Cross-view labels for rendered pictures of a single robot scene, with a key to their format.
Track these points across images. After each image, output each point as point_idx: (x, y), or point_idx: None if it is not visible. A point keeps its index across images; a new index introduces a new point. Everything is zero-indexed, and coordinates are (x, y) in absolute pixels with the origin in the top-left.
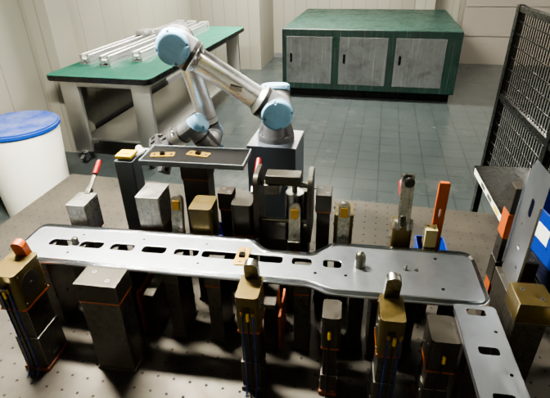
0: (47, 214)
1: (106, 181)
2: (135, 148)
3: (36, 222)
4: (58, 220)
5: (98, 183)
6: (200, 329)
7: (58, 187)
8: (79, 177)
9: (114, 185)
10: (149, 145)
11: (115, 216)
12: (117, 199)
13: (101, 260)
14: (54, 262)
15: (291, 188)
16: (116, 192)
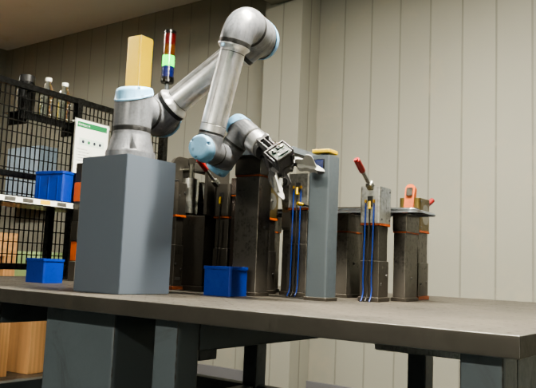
0: (503, 318)
1: (396, 322)
2: (313, 158)
3: (517, 318)
4: (473, 315)
5: (416, 322)
6: None
7: (527, 329)
8: (483, 330)
9: (372, 318)
10: (294, 156)
11: (364, 309)
12: (363, 313)
13: (354, 213)
14: (392, 215)
15: (190, 178)
16: (366, 315)
